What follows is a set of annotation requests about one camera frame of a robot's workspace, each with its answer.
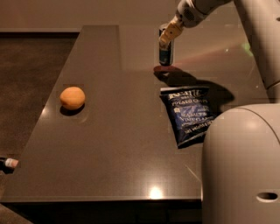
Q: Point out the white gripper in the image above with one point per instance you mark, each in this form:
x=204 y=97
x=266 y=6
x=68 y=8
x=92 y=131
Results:
x=189 y=15

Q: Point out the silver blue redbull can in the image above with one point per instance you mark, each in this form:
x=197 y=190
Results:
x=165 y=47

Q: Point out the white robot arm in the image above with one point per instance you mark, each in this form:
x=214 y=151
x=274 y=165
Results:
x=240 y=163

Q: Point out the blue potato chips bag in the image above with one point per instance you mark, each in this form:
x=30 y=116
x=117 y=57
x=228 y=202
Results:
x=189 y=112

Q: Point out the orange fruit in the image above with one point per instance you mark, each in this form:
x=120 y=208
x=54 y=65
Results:
x=72 y=98

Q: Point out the small dark bottle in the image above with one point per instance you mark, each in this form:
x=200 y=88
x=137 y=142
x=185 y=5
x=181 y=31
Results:
x=8 y=165

